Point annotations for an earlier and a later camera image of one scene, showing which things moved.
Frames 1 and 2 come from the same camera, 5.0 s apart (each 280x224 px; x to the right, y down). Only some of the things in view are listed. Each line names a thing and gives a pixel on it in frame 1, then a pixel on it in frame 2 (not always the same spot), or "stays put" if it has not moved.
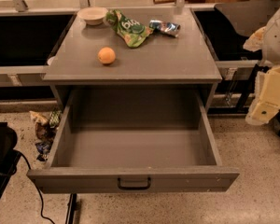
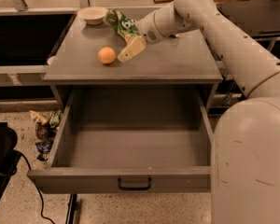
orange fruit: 106,55 stays put
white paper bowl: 92,15 stays put
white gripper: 277,39 -> 147,28
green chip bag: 133,34 stays put
